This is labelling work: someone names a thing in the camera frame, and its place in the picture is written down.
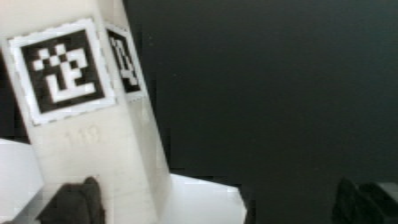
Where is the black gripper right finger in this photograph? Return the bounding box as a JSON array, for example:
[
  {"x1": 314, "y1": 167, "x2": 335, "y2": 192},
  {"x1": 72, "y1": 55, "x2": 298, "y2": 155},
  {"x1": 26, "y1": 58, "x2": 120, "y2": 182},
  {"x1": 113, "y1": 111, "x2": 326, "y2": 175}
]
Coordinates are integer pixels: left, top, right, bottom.
[{"x1": 330, "y1": 178, "x2": 398, "y2": 224}]

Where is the white leg with tag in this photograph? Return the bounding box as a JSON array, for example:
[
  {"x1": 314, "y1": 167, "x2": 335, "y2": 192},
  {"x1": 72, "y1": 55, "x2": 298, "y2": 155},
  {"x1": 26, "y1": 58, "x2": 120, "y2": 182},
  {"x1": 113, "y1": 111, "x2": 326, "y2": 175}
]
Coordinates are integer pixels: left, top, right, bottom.
[{"x1": 0, "y1": 0, "x2": 168, "y2": 224}]

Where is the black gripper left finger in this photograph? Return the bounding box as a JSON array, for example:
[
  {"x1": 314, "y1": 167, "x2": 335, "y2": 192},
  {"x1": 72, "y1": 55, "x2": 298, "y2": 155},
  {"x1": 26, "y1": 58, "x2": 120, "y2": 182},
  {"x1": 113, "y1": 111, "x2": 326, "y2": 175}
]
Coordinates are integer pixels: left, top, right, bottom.
[{"x1": 35, "y1": 177, "x2": 104, "y2": 224}]

